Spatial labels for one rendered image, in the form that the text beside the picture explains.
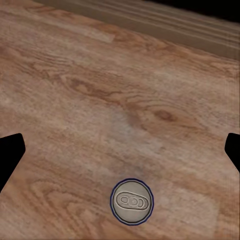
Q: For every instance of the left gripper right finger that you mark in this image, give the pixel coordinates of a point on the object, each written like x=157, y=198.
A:
x=232, y=148

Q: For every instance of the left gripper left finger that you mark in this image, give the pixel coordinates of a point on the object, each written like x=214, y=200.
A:
x=12, y=148

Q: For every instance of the wood fireplace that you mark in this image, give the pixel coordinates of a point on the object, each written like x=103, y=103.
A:
x=208, y=25

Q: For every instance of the can of soda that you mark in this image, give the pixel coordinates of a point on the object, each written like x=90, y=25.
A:
x=131, y=202

